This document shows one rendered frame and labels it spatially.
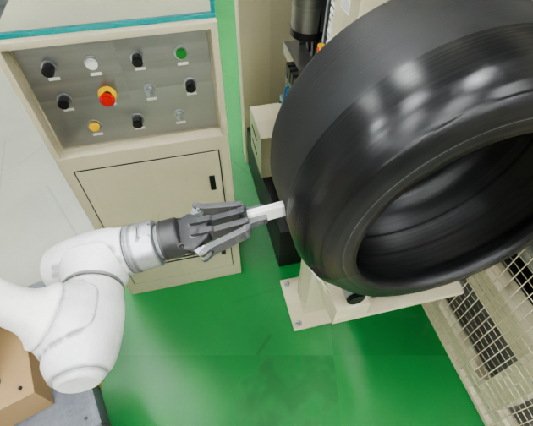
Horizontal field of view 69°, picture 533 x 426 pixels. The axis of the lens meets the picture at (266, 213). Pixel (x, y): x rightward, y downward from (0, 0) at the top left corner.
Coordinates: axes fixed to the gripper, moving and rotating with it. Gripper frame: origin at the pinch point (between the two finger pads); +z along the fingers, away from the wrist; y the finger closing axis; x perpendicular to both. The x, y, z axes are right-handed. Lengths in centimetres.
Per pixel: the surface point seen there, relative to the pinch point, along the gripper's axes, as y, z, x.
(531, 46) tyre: -6.9, 36.3, -27.2
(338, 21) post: 36.3, 26.9, -13.2
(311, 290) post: 28, 13, 96
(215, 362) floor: 15, -35, 113
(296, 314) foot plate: 28, 5, 117
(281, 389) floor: -2, -10, 116
